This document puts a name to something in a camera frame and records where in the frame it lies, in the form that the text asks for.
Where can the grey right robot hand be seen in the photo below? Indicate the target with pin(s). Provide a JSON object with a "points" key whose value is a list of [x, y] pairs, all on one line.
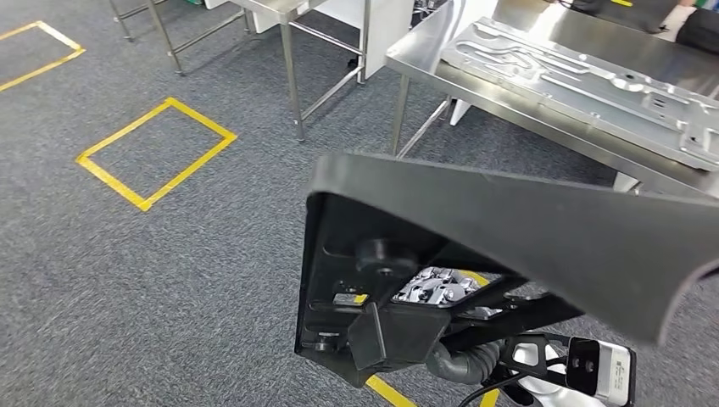
{"points": [[438, 286]]}

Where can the black plastic part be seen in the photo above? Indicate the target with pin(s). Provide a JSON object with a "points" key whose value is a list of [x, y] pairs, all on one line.
{"points": [[505, 224]]}

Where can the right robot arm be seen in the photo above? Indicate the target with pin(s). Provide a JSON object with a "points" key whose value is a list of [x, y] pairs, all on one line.
{"points": [[477, 365]]}

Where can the stainless steel workbench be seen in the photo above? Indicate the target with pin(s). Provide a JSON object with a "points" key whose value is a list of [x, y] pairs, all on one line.
{"points": [[618, 45]]}

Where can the machined aluminium plate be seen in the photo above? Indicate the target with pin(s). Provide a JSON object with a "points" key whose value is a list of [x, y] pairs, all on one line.
{"points": [[561, 95]]}

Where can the white cabinet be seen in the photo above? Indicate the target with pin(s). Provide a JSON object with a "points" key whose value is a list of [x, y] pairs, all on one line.
{"points": [[387, 34]]}

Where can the stainless steel table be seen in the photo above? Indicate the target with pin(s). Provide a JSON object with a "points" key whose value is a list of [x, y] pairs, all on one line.
{"points": [[290, 73], [164, 36]]}

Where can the black case with yellow label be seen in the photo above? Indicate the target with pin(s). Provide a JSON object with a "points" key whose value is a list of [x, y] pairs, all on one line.
{"points": [[618, 17], [702, 31]]}

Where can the black camera bracket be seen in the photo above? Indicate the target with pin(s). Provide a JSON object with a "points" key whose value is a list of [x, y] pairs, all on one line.
{"points": [[506, 356]]}

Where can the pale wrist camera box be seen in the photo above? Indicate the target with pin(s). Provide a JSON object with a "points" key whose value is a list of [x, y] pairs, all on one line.
{"points": [[612, 371]]}

